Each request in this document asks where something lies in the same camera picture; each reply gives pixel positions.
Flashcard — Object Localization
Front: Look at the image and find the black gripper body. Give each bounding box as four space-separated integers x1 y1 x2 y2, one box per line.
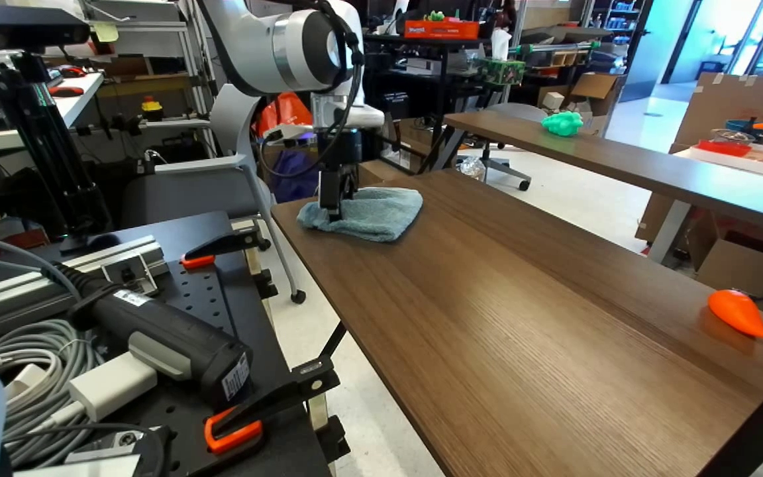
313 127 366 193

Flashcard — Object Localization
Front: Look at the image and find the light blue towel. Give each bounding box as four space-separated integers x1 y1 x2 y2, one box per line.
295 186 426 246

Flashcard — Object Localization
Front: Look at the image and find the dark blue bag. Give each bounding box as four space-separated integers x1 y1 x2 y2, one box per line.
270 149 323 205

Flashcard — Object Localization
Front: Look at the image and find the orange bag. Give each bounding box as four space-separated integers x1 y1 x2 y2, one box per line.
256 90 319 140

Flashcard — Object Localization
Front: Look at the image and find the black metal shelf rack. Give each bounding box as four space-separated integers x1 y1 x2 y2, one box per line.
364 33 524 176

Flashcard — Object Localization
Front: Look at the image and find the gray office chair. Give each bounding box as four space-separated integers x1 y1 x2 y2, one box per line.
119 82 311 308

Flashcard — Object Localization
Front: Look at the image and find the gray swivel chair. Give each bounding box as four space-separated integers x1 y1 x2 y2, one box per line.
455 101 536 193

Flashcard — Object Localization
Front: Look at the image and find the orange box on shelf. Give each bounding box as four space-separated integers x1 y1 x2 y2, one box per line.
399 18 483 44

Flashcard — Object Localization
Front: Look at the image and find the yellow and black knob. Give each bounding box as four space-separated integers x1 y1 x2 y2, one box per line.
137 95 166 124

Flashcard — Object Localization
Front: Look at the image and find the white bottle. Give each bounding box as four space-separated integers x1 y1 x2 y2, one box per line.
488 25 513 63

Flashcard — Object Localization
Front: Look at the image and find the black handheld device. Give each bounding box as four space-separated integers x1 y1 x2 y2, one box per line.
62 263 256 408

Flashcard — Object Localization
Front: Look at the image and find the green crumpled toy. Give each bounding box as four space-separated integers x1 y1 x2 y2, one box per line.
537 108 586 140

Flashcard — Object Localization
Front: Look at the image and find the open cardboard box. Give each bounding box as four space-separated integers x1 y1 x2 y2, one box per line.
565 68 622 119

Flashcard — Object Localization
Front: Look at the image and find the white workbench table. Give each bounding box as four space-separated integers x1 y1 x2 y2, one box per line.
0 68 105 160

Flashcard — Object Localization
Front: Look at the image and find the white power adapter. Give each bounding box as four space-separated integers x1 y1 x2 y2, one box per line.
67 352 161 425

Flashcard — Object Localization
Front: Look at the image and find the brown wooden side table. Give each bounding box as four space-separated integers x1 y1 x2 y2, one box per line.
439 103 763 268

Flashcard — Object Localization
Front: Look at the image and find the red flat toy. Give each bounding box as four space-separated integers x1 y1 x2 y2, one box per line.
698 139 753 160

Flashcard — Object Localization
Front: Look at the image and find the cardboard box under side table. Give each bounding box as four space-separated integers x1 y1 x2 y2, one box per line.
634 188 763 302

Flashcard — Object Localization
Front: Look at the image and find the large cardboard panel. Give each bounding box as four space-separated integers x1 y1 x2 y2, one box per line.
668 71 763 154

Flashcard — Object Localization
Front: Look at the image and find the white table with toys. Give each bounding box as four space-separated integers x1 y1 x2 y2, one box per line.
671 143 763 188

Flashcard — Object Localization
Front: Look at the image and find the orange carrot toy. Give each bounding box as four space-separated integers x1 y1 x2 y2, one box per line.
708 286 763 341

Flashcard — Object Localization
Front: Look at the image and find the white wrist camera unit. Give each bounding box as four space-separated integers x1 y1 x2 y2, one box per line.
311 90 389 132

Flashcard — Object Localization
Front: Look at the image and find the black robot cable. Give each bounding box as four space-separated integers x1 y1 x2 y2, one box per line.
251 3 369 182

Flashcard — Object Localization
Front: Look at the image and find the black clamp with orange handle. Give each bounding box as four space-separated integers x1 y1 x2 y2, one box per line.
201 320 349 459
177 223 274 275

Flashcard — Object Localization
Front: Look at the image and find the black camera tripod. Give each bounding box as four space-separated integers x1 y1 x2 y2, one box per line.
0 51 113 246

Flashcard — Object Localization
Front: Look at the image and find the gray cable bundle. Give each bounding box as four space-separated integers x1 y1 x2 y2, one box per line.
0 231 105 471

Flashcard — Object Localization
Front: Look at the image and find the aluminium profile rail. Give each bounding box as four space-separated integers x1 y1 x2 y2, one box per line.
0 235 173 347

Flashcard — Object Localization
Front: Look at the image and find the black camera on tripod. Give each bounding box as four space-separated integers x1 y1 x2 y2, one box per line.
0 3 92 51

